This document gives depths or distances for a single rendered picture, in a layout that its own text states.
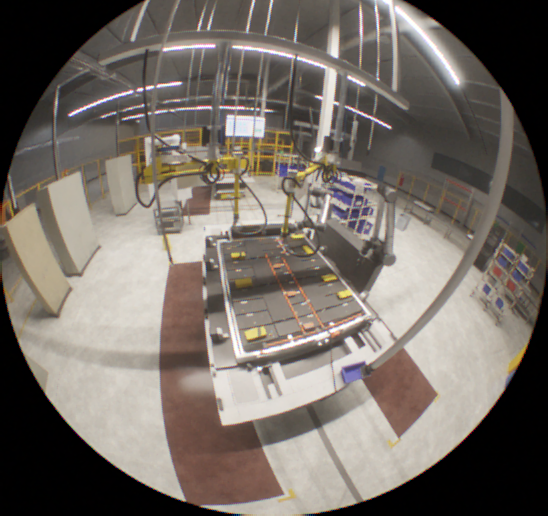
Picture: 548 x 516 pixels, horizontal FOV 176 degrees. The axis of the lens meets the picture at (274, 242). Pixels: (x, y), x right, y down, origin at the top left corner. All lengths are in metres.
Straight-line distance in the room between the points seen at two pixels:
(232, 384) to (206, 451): 1.15
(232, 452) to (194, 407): 0.66
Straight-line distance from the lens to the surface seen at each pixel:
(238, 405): 1.42
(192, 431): 2.35
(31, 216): 4.14
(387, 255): 2.47
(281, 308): 1.57
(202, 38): 1.95
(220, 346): 1.52
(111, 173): 7.12
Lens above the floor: 2.25
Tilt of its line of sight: 32 degrees down
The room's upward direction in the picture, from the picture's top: 6 degrees clockwise
